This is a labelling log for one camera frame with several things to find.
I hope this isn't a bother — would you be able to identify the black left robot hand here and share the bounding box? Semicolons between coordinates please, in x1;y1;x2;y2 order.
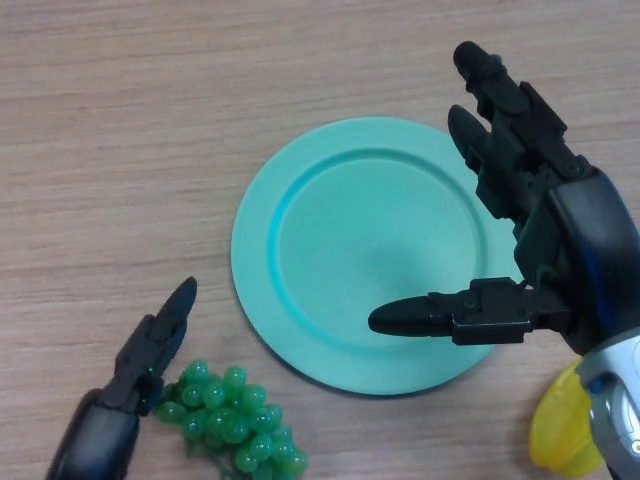
47;276;199;480

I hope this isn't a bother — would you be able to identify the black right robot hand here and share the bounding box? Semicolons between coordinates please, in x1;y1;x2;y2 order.
367;41;640;359

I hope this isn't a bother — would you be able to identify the green grape bunch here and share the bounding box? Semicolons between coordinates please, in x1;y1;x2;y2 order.
152;357;309;480

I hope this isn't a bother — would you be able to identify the teal round plate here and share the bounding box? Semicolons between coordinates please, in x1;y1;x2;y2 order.
230;116;531;397

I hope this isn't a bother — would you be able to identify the yellow starfruit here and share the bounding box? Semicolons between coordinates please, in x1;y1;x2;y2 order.
529;357;606;476

